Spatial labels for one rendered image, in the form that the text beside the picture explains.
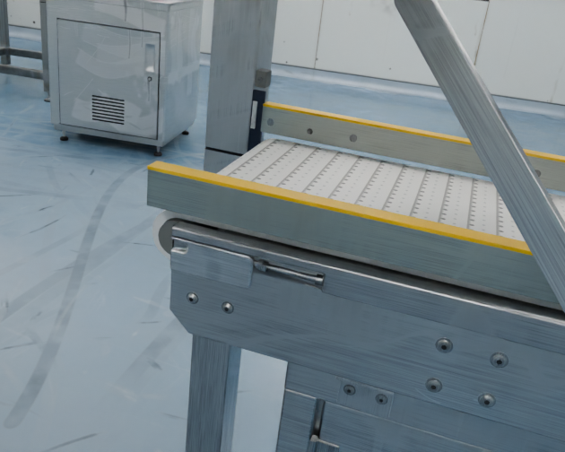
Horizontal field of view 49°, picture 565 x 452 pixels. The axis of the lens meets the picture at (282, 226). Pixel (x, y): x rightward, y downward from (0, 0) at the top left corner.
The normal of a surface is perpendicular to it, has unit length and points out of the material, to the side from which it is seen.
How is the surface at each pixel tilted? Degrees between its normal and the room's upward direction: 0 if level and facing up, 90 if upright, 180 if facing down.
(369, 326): 90
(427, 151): 90
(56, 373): 0
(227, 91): 90
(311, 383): 90
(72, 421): 0
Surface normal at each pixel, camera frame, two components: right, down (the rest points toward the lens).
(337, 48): -0.18, 0.38
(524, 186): -0.77, 0.12
